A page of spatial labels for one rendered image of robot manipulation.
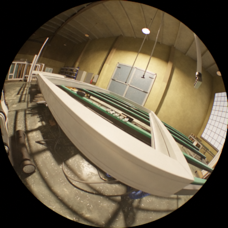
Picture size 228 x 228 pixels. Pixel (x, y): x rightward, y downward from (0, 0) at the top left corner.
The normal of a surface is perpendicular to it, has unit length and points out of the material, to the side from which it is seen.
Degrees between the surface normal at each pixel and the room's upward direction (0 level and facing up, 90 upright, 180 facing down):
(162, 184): 90
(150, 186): 90
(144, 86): 90
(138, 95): 90
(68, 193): 0
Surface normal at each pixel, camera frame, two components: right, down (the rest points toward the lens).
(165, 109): -0.42, 0.12
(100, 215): 0.37, -0.88
